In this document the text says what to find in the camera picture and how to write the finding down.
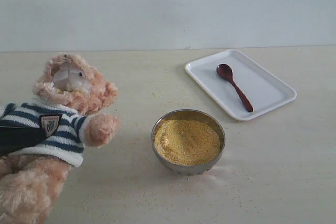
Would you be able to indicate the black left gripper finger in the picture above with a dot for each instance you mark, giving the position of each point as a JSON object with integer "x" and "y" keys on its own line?
{"x": 17, "y": 138}

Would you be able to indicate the pink teddy bear striped sweater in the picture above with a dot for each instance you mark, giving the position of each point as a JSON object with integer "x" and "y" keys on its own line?
{"x": 68, "y": 99}

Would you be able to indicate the dark red wooden spoon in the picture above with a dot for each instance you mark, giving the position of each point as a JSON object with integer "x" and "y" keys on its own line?
{"x": 226, "y": 73}

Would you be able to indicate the steel bowl of millet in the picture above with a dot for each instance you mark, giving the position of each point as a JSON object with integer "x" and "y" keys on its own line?
{"x": 188, "y": 142}

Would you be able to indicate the white rectangular plastic tray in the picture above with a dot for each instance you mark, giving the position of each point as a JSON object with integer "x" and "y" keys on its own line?
{"x": 265, "y": 91}

